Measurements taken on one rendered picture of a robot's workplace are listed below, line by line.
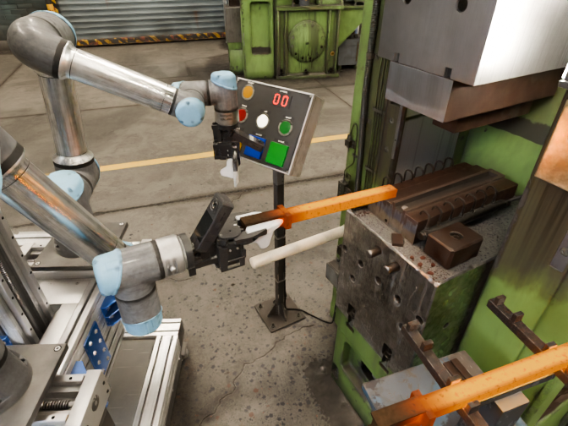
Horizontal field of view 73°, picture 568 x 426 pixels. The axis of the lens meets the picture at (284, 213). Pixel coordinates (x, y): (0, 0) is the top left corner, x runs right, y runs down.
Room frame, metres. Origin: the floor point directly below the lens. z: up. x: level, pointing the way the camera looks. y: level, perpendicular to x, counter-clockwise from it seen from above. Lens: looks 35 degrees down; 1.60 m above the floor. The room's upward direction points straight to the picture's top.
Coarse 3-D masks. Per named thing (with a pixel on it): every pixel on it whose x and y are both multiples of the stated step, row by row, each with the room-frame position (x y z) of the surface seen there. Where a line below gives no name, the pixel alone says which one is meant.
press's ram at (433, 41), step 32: (416, 0) 0.95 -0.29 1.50; (448, 0) 0.88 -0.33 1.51; (480, 0) 0.81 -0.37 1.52; (512, 0) 0.80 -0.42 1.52; (544, 0) 0.85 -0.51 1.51; (384, 32) 1.03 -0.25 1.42; (416, 32) 0.94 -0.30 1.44; (448, 32) 0.86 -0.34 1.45; (480, 32) 0.80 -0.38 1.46; (512, 32) 0.82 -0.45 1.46; (544, 32) 0.87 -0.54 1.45; (416, 64) 0.92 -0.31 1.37; (448, 64) 0.85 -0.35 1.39; (480, 64) 0.78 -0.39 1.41; (512, 64) 0.83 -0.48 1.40; (544, 64) 0.89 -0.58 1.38
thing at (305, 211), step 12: (360, 192) 0.77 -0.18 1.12; (372, 192) 0.77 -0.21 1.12; (384, 192) 0.78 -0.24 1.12; (396, 192) 0.80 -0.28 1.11; (312, 204) 0.70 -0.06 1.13; (324, 204) 0.71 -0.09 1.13; (336, 204) 0.71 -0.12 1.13; (348, 204) 0.73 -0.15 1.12; (360, 204) 0.74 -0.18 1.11; (252, 216) 0.63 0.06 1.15; (264, 216) 0.64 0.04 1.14; (276, 216) 0.64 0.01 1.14; (288, 216) 0.64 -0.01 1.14; (300, 216) 0.67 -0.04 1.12; (312, 216) 0.68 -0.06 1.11; (288, 228) 0.64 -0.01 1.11
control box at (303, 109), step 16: (240, 80) 1.44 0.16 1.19; (240, 96) 1.40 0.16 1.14; (256, 96) 1.37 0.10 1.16; (272, 96) 1.33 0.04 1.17; (288, 96) 1.30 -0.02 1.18; (304, 96) 1.27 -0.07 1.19; (256, 112) 1.33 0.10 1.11; (272, 112) 1.30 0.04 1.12; (288, 112) 1.27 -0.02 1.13; (304, 112) 1.23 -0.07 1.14; (240, 128) 1.33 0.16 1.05; (256, 128) 1.30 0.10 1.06; (272, 128) 1.27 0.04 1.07; (304, 128) 1.21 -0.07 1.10; (288, 144) 1.20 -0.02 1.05; (304, 144) 1.21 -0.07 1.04; (256, 160) 1.23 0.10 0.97; (288, 160) 1.17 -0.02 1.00; (304, 160) 1.22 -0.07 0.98
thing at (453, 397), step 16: (544, 352) 0.41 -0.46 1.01; (560, 352) 0.41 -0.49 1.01; (512, 368) 0.38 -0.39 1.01; (528, 368) 0.38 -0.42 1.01; (544, 368) 0.38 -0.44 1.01; (560, 368) 0.39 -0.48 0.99; (464, 384) 0.35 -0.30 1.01; (480, 384) 0.35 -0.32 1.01; (496, 384) 0.35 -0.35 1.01; (512, 384) 0.36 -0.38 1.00; (416, 400) 0.32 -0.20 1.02; (432, 400) 0.33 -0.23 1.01; (448, 400) 0.33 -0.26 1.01; (464, 400) 0.33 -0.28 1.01; (480, 400) 0.34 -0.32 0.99; (384, 416) 0.29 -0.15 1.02; (400, 416) 0.29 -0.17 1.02; (416, 416) 0.31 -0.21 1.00; (432, 416) 0.30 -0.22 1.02
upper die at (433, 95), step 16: (400, 64) 0.97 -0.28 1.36; (400, 80) 0.96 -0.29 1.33; (416, 80) 0.92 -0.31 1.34; (432, 80) 0.87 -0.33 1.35; (448, 80) 0.84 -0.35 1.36; (512, 80) 0.92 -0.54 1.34; (528, 80) 0.96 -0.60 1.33; (544, 80) 0.99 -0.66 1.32; (400, 96) 0.95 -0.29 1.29; (416, 96) 0.91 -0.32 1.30; (432, 96) 0.87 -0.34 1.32; (448, 96) 0.83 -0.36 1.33; (464, 96) 0.85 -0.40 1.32; (480, 96) 0.88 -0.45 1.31; (496, 96) 0.90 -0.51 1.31; (512, 96) 0.93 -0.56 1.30; (528, 96) 0.97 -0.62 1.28; (544, 96) 1.00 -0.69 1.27; (432, 112) 0.86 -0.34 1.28; (448, 112) 0.83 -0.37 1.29; (464, 112) 0.86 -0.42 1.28; (480, 112) 0.88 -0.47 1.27
